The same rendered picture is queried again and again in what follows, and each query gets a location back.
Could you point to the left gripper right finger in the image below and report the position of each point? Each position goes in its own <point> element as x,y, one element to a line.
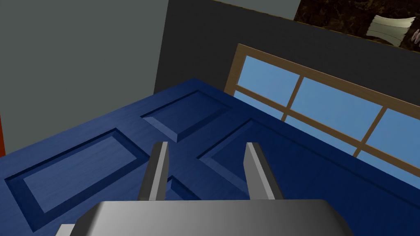
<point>259,173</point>

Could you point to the blue panelled door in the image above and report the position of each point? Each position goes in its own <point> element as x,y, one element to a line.
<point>98,164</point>

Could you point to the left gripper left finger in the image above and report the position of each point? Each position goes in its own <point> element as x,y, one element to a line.
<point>157,173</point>

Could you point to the pale folded cloth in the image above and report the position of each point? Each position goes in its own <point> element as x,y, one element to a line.
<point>390,29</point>

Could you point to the wood framed window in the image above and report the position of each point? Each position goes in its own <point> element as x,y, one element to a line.
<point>328,105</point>

